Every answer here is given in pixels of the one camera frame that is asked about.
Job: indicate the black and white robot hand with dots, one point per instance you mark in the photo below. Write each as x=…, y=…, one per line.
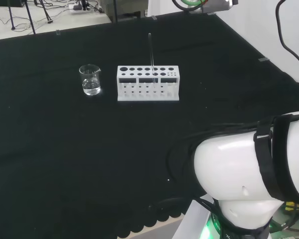
x=215, y=6

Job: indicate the clear glass rod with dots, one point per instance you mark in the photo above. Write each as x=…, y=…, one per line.
x=151, y=49

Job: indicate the white test tube rack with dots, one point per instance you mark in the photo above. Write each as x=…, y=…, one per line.
x=144, y=80

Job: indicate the grey equipment box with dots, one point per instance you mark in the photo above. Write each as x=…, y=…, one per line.
x=124, y=10

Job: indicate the white power strip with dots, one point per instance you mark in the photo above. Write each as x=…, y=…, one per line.
x=78, y=8

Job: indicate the clear glass beaker with water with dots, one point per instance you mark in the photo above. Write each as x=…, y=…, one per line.
x=90, y=85

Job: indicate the black tripod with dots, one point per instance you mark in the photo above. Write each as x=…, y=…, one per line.
x=30, y=17
x=46, y=13

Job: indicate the black bench cloth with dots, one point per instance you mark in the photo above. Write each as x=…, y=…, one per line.
x=64, y=149

